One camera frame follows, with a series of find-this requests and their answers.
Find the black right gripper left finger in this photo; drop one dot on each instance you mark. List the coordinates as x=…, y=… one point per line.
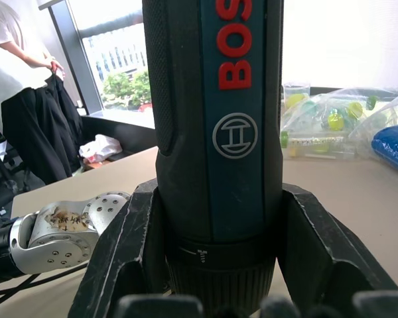
x=119, y=251

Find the bystander bare hand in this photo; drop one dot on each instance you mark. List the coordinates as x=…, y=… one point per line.
x=57, y=67

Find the bystander in white shirt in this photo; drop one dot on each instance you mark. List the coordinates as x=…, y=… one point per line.
x=10, y=76

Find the black window sill rail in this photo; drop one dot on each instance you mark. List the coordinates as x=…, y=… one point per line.
x=321, y=90

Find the white crumpled plastic bag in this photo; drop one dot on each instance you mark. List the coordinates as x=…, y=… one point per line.
x=99, y=148

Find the black hanging garment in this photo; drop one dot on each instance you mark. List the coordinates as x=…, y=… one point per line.
x=43, y=132

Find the clear bag of coloured pieces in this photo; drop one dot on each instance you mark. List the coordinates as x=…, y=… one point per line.
x=325, y=119

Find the black office chair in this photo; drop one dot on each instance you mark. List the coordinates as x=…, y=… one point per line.
x=0, y=159

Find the black window ledge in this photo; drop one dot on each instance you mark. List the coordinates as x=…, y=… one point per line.
x=129, y=130

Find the blue cloth bundle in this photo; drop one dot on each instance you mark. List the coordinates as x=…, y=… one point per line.
x=394, y=149

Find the blue black Bosch electric screwdriver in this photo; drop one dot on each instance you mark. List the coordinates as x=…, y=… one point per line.
x=185, y=132

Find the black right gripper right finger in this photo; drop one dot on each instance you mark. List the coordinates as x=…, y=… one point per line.
x=318, y=251

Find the dark window frame pillar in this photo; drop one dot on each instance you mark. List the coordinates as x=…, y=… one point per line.
x=76, y=56

